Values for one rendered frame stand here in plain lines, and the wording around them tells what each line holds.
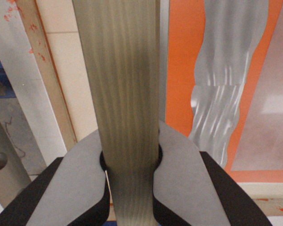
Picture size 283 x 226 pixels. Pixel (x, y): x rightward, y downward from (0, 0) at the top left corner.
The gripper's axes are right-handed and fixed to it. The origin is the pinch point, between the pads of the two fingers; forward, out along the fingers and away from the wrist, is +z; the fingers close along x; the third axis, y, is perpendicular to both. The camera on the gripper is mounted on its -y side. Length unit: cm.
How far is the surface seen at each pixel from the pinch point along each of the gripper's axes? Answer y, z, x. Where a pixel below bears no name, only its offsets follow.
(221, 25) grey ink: -6.9, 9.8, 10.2
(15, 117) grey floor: 52, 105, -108
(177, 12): -8.5, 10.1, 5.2
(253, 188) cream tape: 22.3, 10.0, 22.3
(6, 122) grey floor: 57, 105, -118
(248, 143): 10.9, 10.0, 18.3
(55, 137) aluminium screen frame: 5.6, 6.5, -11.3
